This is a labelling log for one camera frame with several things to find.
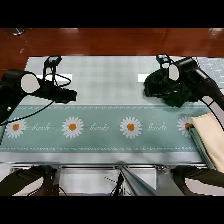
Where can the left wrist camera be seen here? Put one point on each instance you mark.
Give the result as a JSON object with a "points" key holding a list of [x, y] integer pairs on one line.
{"points": [[52, 61]]}

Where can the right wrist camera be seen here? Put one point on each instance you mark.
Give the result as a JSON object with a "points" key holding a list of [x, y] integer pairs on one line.
{"points": [[163, 60]]}

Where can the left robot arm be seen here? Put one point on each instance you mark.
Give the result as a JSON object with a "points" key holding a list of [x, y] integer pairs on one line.
{"points": [[13, 87]]}

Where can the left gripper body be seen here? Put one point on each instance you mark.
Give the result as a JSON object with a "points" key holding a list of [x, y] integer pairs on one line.
{"points": [[65, 95]]}

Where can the black garment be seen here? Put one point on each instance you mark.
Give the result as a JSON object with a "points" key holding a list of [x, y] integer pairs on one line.
{"points": [[173, 95]]}

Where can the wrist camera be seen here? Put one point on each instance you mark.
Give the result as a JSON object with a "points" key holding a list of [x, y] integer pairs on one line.
{"points": [[52, 61], [163, 60]]}

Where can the cream garment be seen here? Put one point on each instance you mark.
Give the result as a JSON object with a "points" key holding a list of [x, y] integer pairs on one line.
{"points": [[210, 133]]}

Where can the grey-green garment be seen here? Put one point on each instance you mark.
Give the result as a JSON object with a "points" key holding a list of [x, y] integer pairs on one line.
{"points": [[201, 146]]}

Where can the silver frame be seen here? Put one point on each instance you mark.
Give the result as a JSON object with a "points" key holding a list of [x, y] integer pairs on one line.
{"points": [[90, 180]]}

